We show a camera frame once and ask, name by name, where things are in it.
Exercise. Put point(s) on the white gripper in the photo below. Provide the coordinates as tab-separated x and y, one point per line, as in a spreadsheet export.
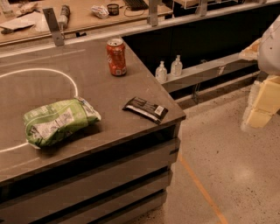
269	51

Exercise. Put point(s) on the red coke can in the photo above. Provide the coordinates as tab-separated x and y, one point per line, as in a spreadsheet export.
116	57

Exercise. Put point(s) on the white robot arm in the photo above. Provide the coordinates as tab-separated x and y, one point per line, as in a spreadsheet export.
268	59

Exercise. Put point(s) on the green jalapeno chip bag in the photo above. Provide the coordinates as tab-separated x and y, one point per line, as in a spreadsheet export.
52	123

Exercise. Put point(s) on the right clear sanitizer bottle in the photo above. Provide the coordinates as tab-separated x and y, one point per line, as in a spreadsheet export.
176	67

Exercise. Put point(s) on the clear sanitizer bottle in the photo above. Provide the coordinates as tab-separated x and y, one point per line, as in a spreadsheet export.
176	67
161	73

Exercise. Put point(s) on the black snack bar wrapper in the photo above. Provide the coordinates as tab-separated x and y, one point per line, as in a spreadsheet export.
155	113

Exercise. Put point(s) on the left clear sanitizer bottle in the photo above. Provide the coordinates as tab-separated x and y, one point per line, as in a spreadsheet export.
161	73

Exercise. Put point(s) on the black keyboard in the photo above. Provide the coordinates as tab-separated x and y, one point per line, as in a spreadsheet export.
136	5

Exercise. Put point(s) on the black mesh cup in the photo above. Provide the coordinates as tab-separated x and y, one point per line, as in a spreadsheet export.
113	9

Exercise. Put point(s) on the white crumpled packet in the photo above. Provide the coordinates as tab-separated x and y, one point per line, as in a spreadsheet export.
100	11

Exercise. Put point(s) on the grey cylindrical tool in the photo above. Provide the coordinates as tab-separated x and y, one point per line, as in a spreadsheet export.
64	17

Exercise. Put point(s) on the white paper sheets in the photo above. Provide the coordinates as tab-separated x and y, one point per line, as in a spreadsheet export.
35	19

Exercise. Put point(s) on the grey metal shelf rail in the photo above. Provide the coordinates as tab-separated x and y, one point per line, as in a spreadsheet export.
206	71

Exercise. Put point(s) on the grey metal bracket right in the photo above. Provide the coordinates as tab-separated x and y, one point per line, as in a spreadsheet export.
202	8

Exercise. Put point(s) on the grey metal bracket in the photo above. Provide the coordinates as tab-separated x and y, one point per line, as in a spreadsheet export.
53	26
153	13
202	8

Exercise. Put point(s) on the grey metal bracket middle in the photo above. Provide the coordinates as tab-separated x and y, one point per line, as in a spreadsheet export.
153	13

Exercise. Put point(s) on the grey metal bracket left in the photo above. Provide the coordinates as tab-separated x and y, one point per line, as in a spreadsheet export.
53	26

